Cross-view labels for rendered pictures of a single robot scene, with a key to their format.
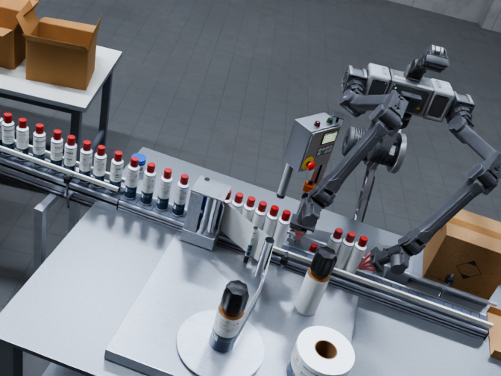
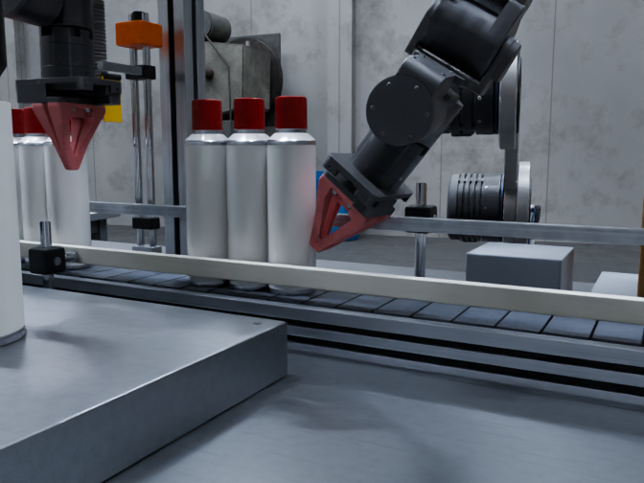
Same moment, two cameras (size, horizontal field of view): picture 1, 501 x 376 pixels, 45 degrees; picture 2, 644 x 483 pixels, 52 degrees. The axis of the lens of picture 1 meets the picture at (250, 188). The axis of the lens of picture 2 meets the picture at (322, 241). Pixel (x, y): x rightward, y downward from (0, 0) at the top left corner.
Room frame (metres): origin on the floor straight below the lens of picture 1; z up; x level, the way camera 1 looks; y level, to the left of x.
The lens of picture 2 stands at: (1.31, -0.78, 1.03)
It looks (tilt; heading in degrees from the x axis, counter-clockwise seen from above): 8 degrees down; 21
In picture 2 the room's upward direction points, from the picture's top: straight up
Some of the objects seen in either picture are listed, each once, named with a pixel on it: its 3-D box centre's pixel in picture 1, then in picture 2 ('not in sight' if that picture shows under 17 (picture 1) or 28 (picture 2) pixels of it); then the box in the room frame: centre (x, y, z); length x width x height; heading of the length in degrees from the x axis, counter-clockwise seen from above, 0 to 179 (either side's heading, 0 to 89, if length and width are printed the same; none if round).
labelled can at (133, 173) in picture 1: (132, 177); not in sight; (2.06, 0.50, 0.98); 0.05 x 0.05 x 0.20
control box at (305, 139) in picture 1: (312, 142); not in sight; (2.07, -0.19, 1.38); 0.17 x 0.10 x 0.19; 139
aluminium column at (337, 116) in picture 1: (314, 183); (182, 52); (2.12, -0.26, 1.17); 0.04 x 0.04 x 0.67; 84
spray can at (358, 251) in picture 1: (355, 256); (291, 195); (1.95, -0.50, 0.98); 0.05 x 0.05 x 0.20
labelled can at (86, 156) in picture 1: (86, 161); not in sight; (2.08, 0.72, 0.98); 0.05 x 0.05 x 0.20
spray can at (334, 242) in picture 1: (332, 248); (209, 193); (1.96, -0.39, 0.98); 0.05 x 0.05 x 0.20
